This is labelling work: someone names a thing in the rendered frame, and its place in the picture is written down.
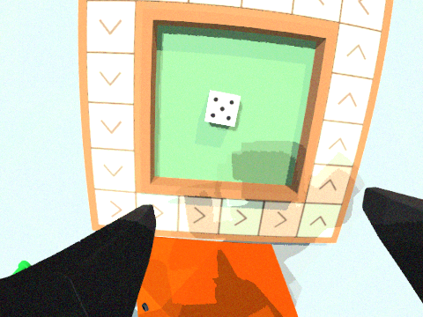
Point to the white die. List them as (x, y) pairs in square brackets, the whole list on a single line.
[(222, 108)]

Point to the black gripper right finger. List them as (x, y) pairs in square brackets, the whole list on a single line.
[(398, 222)]

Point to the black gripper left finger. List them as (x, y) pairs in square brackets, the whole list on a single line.
[(100, 276)]

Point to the green game pawn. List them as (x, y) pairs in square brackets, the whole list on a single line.
[(24, 264)]

